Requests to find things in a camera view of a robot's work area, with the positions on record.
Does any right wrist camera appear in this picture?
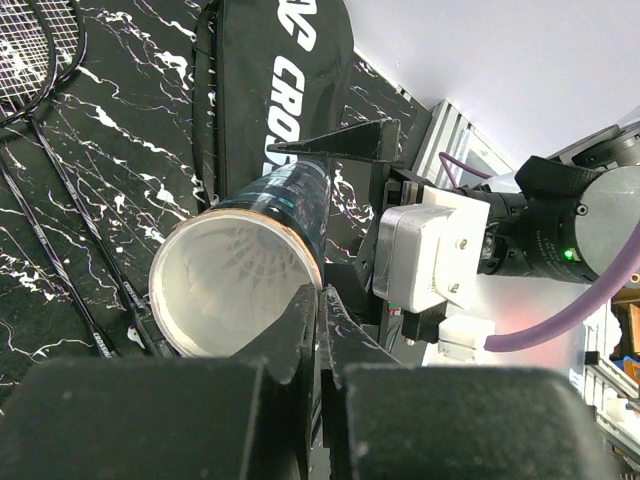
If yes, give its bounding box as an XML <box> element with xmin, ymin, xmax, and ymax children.
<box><xmin>372</xmin><ymin>187</ymin><xmax>490</xmax><ymax>314</ymax></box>

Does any white shuttlecock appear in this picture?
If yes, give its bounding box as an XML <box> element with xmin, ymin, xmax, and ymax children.
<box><xmin>221</xmin><ymin>227</ymin><xmax>299</xmax><ymax>287</ymax></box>

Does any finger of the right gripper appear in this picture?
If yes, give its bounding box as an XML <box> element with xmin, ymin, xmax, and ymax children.
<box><xmin>267</xmin><ymin>119</ymin><xmax>401</xmax><ymax>163</ymax></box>

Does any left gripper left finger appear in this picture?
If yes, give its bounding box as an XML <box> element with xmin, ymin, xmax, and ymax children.
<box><xmin>1</xmin><ymin>287</ymin><xmax>317</xmax><ymax>479</ymax></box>

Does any black racket bag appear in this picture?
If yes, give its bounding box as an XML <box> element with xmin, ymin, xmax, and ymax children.
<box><xmin>192</xmin><ymin>1</ymin><xmax>354</xmax><ymax>208</ymax></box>

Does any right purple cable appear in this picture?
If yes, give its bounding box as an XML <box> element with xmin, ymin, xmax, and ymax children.
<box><xmin>439</xmin><ymin>152</ymin><xmax>640</xmax><ymax>354</ymax></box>

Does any black shuttlecock tube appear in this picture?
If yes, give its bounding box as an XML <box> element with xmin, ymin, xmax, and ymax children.
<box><xmin>148</xmin><ymin>160</ymin><xmax>331</xmax><ymax>357</ymax></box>

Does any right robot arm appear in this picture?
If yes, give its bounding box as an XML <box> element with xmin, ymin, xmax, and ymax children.
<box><xmin>269</xmin><ymin>120</ymin><xmax>639</xmax><ymax>352</ymax></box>

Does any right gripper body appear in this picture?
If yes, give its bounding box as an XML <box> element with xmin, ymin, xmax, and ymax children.
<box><xmin>324</xmin><ymin>164</ymin><xmax>434</xmax><ymax>345</ymax></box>

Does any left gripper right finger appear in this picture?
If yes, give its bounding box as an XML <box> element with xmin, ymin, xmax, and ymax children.
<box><xmin>319</xmin><ymin>287</ymin><xmax>619</xmax><ymax>479</ymax></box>

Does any badminton racket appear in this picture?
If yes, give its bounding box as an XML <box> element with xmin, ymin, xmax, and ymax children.
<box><xmin>0</xmin><ymin>0</ymin><xmax>121</xmax><ymax>361</ymax></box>
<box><xmin>1</xmin><ymin>1</ymin><xmax>152</xmax><ymax>355</ymax></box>

